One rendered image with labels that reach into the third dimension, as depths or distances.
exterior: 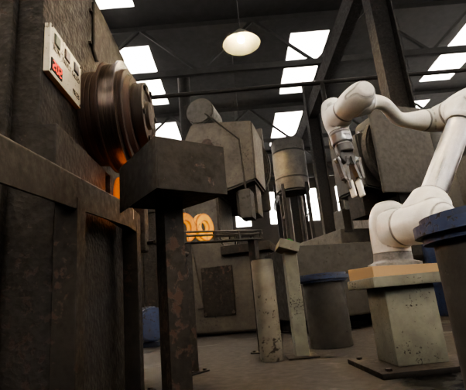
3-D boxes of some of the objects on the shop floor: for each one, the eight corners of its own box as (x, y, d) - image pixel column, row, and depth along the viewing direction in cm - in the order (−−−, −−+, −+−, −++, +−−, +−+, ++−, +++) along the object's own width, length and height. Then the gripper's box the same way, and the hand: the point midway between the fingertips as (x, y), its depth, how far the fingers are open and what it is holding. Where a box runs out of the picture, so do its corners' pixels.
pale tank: (292, 311, 950) (271, 136, 1068) (288, 310, 1039) (268, 149, 1156) (331, 307, 951) (305, 133, 1069) (323, 307, 1039) (300, 146, 1157)
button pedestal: (289, 361, 198) (275, 238, 215) (284, 355, 222) (272, 244, 238) (321, 358, 199) (304, 235, 215) (313, 352, 222) (298, 242, 238)
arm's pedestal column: (436, 354, 178) (421, 284, 187) (495, 368, 140) (473, 278, 148) (347, 364, 176) (337, 292, 185) (383, 380, 138) (367, 288, 146)
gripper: (332, 140, 163) (348, 194, 156) (363, 140, 170) (380, 192, 164) (321, 148, 170) (337, 200, 163) (352, 148, 177) (368, 198, 170)
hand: (356, 189), depth 164 cm, fingers open, 4 cm apart
